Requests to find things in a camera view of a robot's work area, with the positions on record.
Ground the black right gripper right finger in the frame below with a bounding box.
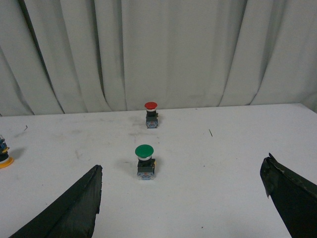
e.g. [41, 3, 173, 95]
[260, 154, 317, 238]

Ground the white curtain backdrop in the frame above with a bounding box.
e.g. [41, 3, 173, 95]
[0, 0, 317, 117]

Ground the yellow push button switch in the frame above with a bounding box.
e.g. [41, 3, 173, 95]
[0, 135, 14, 169]

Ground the green push button switch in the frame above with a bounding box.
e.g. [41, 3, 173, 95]
[135, 144, 156, 180]

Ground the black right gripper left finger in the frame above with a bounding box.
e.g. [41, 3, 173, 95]
[11, 165, 103, 238]

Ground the red push button switch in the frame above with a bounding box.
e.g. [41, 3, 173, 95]
[144, 102, 159, 128]

